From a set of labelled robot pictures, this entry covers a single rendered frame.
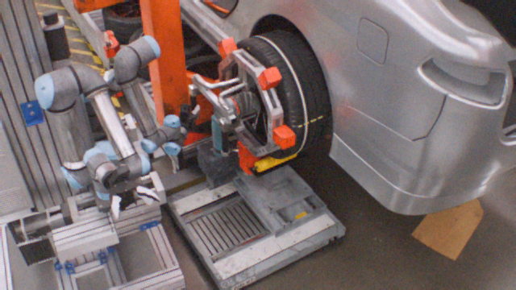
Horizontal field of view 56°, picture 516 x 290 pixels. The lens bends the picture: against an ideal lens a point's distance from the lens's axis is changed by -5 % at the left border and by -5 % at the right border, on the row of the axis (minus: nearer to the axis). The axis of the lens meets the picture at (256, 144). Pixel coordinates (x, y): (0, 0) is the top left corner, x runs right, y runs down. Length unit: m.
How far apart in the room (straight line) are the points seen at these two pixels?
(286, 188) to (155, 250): 0.87
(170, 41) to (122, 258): 1.18
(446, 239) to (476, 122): 1.47
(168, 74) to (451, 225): 1.96
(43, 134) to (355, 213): 1.96
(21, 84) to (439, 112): 1.57
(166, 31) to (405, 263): 1.87
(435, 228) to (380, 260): 0.46
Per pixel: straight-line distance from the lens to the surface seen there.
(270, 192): 3.05
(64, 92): 1.90
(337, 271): 2.99
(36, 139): 2.26
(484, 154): 2.06
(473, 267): 3.22
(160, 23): 2.64
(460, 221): 3.42
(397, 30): 1.89
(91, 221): 2.33
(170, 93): 2.86
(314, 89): 2.46
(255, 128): 2.86
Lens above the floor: 2.41
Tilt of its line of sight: 40 degrees down
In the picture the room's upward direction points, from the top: straight up
